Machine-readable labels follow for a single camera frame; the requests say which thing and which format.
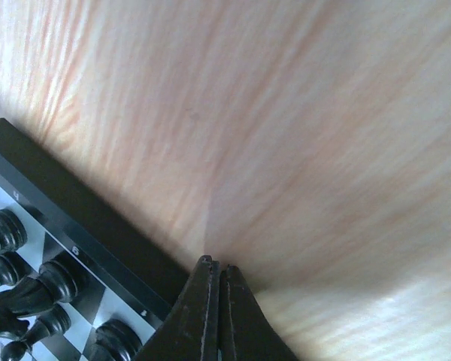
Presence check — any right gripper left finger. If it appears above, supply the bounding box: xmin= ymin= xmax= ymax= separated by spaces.
xmin=135 ymin=255 xmax=220 ymax=361

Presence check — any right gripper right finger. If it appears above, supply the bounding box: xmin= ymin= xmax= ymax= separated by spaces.
xmin=219 ymin=265 xmax=298 ymax=361

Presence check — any black magnetic chess board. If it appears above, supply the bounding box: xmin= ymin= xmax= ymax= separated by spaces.
xmin=0 ymin=119 xmax=188 ymax=360

